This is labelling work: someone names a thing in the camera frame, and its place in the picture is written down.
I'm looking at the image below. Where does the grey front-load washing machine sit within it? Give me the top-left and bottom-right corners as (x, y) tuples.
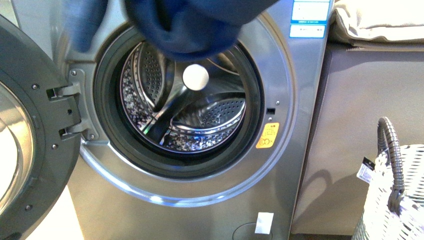
(11, 0), (327, 240)

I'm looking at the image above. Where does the dark braided basket handle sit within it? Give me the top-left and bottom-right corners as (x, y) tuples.
(377, 117), (405, 216)

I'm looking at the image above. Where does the orange warning sticker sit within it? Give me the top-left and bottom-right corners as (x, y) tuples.
(255, 122), (280, 149)

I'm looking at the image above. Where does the dark navy blue garment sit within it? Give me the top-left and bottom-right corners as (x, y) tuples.
(63, 0), (274, 61)

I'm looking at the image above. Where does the white tape strip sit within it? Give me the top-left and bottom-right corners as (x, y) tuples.
(254, 212), (274, 235)

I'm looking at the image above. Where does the grey cabinet beside washer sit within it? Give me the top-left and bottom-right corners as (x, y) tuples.
(291, 43), (424, 235)

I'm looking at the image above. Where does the white woven laundry basket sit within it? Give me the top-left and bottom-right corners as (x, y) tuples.
(352, 144), (424, 240)

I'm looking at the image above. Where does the washing machine round door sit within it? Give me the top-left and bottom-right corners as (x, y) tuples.
(0, 17), (81, 240)

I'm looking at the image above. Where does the beige folded cloth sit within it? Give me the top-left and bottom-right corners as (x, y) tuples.
(328, 0), (424, 52)

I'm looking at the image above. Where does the basket paper price tag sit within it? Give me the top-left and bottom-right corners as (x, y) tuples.
(356, 156), (376, 184)

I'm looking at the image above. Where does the blue white energy label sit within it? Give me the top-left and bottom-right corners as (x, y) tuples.
(289, 0), (334, 39)

